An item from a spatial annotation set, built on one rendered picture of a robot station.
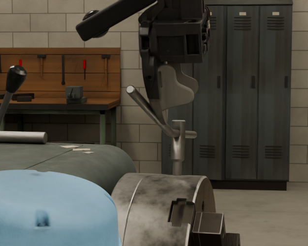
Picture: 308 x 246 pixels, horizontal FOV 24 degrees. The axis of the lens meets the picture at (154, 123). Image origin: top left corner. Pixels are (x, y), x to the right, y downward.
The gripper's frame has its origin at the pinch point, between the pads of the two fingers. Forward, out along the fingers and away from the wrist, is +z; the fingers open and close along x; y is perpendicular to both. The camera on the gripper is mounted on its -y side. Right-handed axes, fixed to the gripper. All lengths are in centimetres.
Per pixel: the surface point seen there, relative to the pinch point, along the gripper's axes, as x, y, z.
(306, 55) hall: 639, 2, 201
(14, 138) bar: 23.4, -33.8, 15.0
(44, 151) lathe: 15.6, -24.6, 13.7
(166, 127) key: 4.5, -0.1, 3.8
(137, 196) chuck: -0.6, -4.0, 12.5
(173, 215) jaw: -3.0, 1.7, 14.0
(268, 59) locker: 584, -33, 187
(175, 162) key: 9.2, -0.3, 11.8
